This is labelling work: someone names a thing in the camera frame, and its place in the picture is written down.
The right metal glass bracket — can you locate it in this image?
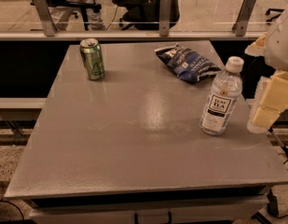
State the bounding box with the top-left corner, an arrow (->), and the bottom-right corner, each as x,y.
232,0 -> 256,36

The left metal glass bracket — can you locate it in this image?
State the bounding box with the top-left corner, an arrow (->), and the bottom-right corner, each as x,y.
33,0 -> 57,36

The middle metal glass bracket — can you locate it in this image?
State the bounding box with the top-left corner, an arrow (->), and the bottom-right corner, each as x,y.
158,0 -> 171,36

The clear plastic tea bottle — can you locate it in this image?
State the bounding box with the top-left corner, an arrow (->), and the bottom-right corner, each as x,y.
199,56 -> 244,135

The metal rod with black tip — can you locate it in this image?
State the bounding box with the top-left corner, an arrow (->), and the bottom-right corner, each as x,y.
268,128 -> 288,164

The blue chip bag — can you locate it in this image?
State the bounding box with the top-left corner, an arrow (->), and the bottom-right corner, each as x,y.
155,44 -> 221,84

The metal glass bracket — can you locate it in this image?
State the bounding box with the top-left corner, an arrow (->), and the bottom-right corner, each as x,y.
158,0 -> 171,36
232,0 -> 256,36
33,0 -> 57,36

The green soda can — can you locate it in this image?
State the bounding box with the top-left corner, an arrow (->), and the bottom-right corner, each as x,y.
79,38 -> 104,80

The black office chair middle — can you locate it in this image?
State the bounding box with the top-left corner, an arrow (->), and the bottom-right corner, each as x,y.
112,0 -> 180,31

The black floor cable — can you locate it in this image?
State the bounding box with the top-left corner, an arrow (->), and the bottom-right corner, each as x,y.
0,198 -> 26,222

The white cabinet under table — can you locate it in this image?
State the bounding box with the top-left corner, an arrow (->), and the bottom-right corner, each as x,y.
30,194 -> 267,224

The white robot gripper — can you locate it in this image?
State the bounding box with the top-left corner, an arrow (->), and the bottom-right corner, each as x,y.
244,6 -> 288,133

